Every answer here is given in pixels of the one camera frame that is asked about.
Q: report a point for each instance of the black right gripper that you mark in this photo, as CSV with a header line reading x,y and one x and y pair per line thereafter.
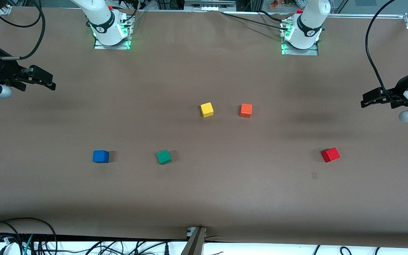
x,y
2,72

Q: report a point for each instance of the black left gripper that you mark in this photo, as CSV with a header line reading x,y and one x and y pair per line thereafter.
x,y
394,96

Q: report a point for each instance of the red wooden block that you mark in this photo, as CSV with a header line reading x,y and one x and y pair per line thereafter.
x,y
330,155

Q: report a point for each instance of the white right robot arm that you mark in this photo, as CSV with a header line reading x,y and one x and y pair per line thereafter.
x,y
99,14

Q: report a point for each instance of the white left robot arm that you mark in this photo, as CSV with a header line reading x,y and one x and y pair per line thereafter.
x,y
308,24

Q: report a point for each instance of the blue wooden block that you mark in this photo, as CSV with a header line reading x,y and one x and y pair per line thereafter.
x,y
100,156

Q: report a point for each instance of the orange wooden block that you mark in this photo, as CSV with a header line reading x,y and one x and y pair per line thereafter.
x,y
245,110

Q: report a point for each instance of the green wooden block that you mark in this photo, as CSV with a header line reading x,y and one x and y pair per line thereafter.
x,y
164,157

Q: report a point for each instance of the yellow wooden block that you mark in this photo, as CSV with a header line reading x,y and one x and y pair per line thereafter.
x,y
207,110

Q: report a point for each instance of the silver power strip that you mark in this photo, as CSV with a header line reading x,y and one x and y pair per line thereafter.
x,y
209,6

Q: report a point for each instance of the brown paper table cover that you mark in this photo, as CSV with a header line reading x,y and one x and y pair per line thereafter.
x,y
204,194

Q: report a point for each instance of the aluminium table edge rail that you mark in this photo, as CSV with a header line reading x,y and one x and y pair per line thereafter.
x,y
367,15

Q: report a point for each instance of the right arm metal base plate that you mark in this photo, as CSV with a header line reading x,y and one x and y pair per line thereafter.
x,y
112,47

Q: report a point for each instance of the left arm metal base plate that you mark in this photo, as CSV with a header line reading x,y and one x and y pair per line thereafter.
x,y
301,52

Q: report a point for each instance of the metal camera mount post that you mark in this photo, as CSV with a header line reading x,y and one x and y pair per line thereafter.
x,y
195,244

